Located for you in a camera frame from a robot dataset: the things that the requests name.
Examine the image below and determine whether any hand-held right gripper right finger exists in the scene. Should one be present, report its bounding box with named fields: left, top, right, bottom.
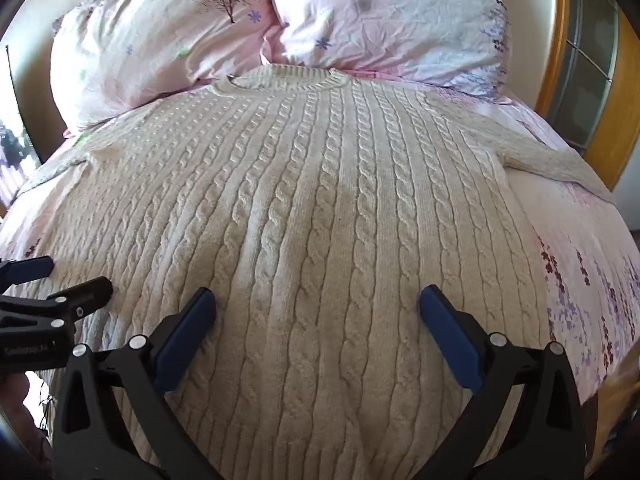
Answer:
left=418, top=284, right=587, bottom=480

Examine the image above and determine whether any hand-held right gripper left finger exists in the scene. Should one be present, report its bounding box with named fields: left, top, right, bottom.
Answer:
left=51, top=287, right=224, bottom=480

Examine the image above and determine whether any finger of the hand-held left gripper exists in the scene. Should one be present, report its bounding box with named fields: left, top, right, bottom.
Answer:
left=0, top=256, right=55, bottom=287
left=0, top=276, right=114, bottom=333

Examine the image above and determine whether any cream cable-knit sweater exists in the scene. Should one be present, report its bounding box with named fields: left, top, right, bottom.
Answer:
left=10, top=64, right=617, bottom=480

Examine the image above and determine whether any pink floral bed sheet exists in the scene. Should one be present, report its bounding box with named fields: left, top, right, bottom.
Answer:
left=0, top=72, right=640, bottom=480

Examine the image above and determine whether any pink floral pillow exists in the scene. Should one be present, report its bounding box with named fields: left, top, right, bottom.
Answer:
left=261, top=0, right=513, bottom=105
left=50, top=0, right=281, bottom=133

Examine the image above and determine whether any wooden glass-panel door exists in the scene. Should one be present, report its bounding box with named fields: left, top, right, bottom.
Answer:
left=535, top=0, right=640, bottom=192

